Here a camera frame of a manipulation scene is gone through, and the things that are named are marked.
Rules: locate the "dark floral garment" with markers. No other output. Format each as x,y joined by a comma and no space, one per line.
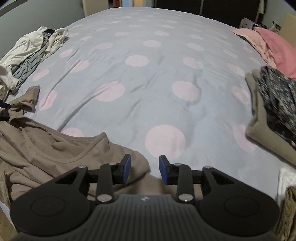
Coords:
277,104

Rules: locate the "tan shirt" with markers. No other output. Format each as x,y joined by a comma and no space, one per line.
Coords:
46,157

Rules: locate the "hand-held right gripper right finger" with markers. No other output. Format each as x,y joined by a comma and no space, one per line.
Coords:
163,170

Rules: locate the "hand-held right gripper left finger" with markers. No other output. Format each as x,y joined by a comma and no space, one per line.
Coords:
126,168

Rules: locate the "olive folded garment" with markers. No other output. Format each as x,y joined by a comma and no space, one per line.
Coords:
256,129

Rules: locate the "grey striped garment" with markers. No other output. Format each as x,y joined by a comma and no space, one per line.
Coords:
30,62

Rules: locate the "wooden cabinet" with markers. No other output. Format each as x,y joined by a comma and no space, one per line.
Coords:
96,4

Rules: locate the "polka dot bed sheet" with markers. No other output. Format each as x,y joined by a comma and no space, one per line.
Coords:
148,92

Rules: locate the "white storage box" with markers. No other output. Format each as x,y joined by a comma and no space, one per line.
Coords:
247,23

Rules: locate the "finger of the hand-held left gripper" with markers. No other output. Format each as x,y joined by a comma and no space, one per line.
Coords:
4,105
3,115

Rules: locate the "dark wardrobe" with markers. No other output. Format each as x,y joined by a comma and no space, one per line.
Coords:
208,9

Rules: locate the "cream garment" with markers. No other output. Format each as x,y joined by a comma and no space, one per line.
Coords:
57,38

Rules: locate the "tan crumpled cloth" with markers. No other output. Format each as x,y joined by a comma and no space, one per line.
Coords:
288,213

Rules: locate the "white fluffy cloth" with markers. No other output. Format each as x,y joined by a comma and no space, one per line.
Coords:
286,180

